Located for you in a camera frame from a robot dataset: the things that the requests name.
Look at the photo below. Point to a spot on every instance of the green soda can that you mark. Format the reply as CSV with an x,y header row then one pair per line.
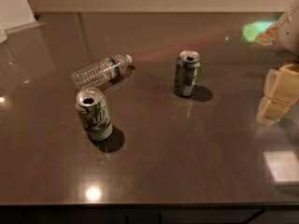
x,y
187,72

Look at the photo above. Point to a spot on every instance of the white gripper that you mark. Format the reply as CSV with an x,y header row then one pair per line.
x,y
288,34

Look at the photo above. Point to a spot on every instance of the clear plastic water bottle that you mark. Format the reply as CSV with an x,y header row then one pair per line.
x,y
101,72

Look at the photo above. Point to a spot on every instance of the white 7up can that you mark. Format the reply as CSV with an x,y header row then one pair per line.
x,y
92,109

